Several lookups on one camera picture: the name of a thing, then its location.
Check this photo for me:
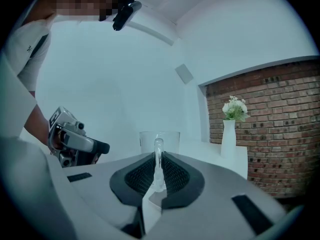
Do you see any clear glass mug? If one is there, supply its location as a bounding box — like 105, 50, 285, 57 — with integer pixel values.
139, 130, 181, 194

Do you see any person's white shirt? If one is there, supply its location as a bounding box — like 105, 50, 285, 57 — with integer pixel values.
1, 21, 52, 96

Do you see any white flower bunch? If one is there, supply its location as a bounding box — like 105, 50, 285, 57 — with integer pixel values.
222, 95, 251, 123

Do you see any person's left forearm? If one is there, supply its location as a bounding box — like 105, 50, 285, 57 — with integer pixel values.
23, 103, 55, 148

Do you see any person's left hand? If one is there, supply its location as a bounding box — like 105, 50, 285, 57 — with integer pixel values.
51, 130, 67, 152

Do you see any black head-mounted camera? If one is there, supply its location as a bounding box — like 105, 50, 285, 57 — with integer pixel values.
111, 0, 143, 32

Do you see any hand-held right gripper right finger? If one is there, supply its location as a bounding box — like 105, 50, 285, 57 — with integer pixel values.
159, 150, 291, 240

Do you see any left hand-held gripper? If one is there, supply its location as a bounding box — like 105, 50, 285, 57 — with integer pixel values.
47, 105, 111, 169

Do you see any white table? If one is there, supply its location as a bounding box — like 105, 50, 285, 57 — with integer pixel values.
19, 131, 249, 181

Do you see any grey wall plate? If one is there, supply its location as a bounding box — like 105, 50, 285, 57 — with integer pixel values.
174, 63, 195, 86

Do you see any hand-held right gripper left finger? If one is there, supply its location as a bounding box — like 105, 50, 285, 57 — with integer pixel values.
48, 150, 158, 239

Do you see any white vase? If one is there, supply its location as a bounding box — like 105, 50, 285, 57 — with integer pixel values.
220, 119, 237, 159

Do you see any person's head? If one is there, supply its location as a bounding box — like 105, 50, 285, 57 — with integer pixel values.
29, 0, 121, 26

